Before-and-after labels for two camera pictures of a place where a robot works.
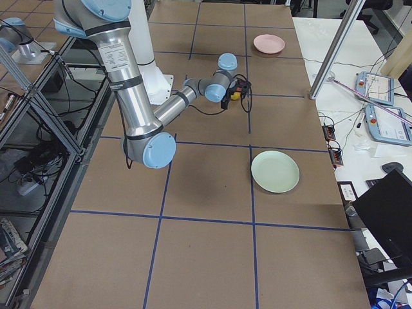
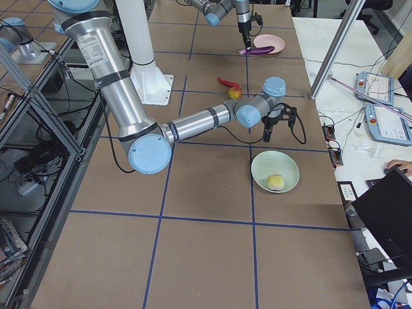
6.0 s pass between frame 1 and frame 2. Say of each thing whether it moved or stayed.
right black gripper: moved
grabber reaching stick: stayed
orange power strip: stayed
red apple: stayed
